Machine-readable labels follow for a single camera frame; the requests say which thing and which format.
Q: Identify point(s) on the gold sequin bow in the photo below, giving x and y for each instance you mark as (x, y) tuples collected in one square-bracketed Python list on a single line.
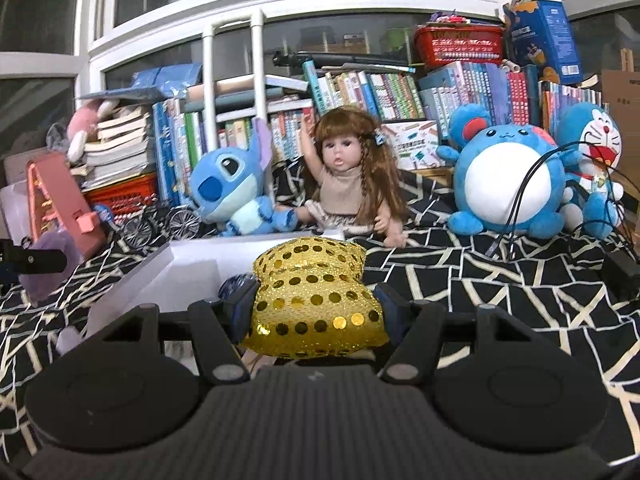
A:
[(311, 301)]

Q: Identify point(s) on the brown haired baby doll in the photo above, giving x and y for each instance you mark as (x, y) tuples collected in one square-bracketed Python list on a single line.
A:
[(356, 177)]

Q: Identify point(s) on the row of upright books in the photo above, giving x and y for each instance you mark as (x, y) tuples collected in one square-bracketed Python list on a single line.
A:
[(179, 122), (392, 94)]

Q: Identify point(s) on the white shallow box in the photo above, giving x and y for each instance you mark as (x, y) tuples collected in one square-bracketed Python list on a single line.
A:
[(182, 272)]

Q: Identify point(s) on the pink triangular dollhouse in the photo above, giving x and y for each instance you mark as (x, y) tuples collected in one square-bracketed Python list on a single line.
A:
[(55, 203)]

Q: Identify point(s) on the blue cardboard box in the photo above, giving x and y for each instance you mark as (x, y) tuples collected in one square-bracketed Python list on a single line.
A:
[(541, 35)]

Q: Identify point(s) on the black white patterned cloth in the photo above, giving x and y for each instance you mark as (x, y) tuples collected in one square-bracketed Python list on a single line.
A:
[(553, 286)]

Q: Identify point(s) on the miniature black bicycle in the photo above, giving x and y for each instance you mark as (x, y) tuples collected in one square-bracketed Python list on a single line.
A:
[(158, 220)]

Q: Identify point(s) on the red plastic basket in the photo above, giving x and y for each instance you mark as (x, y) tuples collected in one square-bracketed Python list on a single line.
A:
[(439, 44)]

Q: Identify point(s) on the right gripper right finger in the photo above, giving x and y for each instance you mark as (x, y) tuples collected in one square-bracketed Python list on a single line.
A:
[(415, 332)]

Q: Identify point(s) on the orange plastic crate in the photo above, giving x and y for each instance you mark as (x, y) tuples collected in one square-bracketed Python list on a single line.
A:
[(122, 199)]

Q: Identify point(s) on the row of upright books left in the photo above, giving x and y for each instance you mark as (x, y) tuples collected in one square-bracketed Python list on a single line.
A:
[(179, 122)]

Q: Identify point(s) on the colourful illustrated box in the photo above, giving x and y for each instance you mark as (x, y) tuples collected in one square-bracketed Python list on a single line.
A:
[(414, 144)]

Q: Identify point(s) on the navy floral fabric scrunchie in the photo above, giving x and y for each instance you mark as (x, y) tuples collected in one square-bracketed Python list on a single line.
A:
[(234, 283)]

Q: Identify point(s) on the row of upright books right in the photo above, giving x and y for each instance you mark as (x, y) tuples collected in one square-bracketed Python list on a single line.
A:
[(392, 94)]

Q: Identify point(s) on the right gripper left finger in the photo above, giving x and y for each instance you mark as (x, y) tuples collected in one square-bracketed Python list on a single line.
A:
[(217, 328)]

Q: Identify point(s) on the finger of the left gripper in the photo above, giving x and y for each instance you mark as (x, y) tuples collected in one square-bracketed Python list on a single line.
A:
[(19, 260)]

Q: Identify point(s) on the blue round plush white belly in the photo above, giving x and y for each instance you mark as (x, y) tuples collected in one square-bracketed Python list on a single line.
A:
[(507, 178)]

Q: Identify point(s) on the pink white plush toy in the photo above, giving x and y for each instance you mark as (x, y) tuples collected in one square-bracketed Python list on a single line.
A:
[(84, 125)]

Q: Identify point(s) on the Doraemon plush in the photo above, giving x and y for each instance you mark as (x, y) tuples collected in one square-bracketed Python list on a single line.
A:
[(591, 148)]

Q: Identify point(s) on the stack of white books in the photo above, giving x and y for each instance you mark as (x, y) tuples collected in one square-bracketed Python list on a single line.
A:
[(124, 148)]

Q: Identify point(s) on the blue Stitch plush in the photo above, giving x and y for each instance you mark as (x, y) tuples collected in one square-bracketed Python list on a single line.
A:
[(228, 189)]

